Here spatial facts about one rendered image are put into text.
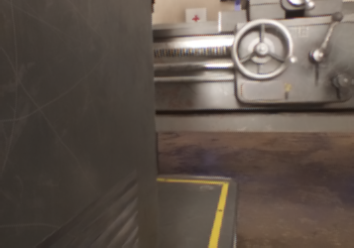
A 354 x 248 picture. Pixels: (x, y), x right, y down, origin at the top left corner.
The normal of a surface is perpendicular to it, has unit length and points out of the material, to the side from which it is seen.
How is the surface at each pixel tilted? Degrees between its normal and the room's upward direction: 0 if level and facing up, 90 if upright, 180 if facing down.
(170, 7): 90
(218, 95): 90
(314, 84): 90
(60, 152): 90
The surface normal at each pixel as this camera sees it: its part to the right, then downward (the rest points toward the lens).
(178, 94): -0.15, 0.07
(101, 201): 0.97, -0.01
